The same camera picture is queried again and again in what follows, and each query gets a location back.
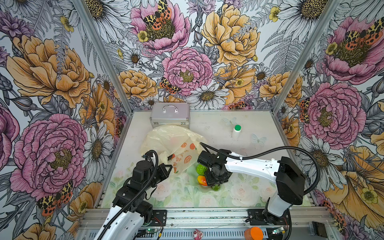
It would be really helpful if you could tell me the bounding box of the translucent cream plastic bag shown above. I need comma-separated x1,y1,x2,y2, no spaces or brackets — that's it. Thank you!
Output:
140,125,207,174

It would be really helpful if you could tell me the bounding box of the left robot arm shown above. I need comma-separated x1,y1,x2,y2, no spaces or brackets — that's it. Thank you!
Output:
95,160,173,240

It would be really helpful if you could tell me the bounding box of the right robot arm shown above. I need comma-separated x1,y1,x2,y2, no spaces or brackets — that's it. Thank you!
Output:
198,150,306,225

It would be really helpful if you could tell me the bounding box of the green bumpy fruit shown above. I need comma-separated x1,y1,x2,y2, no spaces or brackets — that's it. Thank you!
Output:
196,164,208,176

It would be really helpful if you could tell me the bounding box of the yellow orange mango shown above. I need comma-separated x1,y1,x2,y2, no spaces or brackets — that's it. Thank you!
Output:
197,175,208,187

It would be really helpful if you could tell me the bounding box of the light green plate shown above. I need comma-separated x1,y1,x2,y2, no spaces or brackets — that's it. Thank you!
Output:
186,163,234,195

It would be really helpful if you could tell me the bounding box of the white bottle green cap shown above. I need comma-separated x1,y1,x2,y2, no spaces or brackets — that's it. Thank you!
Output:
232,125,242,139

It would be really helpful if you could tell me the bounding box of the silver metal case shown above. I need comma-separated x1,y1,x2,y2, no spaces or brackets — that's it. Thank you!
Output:
150,103,190,129

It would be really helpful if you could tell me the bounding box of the red white small object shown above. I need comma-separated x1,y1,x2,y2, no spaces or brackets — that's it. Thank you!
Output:
193,229,204,240

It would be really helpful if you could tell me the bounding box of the orange round cap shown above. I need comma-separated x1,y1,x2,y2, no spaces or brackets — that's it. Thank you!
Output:
244,227,264,240

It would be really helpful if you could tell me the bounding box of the green circuit board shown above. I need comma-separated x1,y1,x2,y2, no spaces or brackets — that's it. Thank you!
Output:
272,227,286,235

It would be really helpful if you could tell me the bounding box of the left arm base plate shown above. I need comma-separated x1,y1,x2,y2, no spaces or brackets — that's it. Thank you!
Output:
144,209,168,227

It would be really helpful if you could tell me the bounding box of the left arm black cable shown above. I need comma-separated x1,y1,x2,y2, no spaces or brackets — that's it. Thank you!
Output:
95,149,159,240

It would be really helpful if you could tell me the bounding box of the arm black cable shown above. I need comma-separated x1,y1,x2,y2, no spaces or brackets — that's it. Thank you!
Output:
199,142,321,196
95,149,159,240

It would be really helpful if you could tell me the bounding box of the aluminium front rail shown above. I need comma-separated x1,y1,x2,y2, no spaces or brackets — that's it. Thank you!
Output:
74,206,340,240

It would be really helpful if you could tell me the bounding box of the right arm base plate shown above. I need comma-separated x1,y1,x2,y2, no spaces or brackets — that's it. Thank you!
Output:
246,209,290,226

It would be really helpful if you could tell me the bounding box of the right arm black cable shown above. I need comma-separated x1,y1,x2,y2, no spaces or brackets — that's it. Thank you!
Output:
199,142,321,196

